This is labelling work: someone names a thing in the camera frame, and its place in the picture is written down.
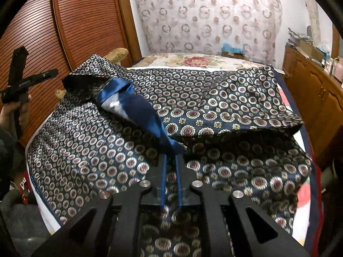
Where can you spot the pink thermos jug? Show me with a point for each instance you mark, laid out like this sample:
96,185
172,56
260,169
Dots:
339,68

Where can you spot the stack of folded cloths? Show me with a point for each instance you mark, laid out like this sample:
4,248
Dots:
297,34

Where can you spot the circle print sheer curtain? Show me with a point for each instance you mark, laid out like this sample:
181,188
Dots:
201,18

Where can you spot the wooden sideboard cabinet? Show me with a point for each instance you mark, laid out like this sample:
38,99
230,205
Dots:
308,85

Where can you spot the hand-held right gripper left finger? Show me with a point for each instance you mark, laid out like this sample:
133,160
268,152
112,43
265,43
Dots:
163,182

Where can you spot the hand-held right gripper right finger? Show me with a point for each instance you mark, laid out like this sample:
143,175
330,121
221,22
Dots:
179,182

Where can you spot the person's left hand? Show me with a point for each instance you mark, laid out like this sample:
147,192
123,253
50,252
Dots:
25,109

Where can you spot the beige tied curtain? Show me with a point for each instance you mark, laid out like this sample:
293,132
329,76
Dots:
313,16

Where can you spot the open cardboard box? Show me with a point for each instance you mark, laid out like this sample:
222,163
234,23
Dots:
310,49

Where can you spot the cardboard box with blue cloth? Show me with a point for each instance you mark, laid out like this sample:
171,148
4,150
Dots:
231,52

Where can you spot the yellow garment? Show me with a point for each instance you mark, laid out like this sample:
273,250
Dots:
60,93

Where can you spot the floral bed sheet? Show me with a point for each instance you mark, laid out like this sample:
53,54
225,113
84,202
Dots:
195,60

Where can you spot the golden pillow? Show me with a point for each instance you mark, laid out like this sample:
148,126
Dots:
118,55

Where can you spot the person's grey clothing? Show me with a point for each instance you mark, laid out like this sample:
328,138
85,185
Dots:
26,219

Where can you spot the wooden slatted wardrobe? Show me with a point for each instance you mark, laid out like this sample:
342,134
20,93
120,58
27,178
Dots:
80,18

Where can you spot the dark blue patterned shirt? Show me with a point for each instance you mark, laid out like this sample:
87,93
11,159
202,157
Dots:
93,144

